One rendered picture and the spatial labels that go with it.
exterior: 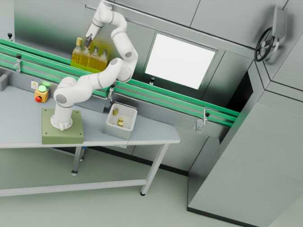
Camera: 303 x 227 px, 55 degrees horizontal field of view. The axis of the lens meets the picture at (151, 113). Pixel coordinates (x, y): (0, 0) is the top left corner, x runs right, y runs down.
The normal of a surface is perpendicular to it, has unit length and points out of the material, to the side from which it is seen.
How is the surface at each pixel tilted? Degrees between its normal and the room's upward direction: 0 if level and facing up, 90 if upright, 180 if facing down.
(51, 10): 90
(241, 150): 90
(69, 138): 90
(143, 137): 0
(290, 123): 90
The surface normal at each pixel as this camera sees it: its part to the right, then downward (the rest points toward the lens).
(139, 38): -0.12, 0.61
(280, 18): 0.18, -0.35
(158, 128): 0.28, -0.74
